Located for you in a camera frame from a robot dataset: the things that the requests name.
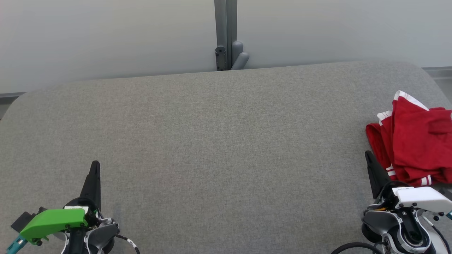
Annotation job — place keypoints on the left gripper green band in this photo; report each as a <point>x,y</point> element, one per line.
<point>53,220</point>

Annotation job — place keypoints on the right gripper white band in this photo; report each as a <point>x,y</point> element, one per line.
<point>423,198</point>

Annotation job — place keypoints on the red shorts white stripes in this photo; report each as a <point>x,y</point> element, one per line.
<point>416,148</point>

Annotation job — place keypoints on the dark grey hinge bracket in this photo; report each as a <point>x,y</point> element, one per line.
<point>220,58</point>

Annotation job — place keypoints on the grey fabric sofa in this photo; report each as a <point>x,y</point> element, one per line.
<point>212,141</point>

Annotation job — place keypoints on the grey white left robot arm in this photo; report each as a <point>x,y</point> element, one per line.
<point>95,236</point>

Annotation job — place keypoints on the red white short-sleeve jersey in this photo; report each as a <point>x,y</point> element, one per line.
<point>378,141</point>

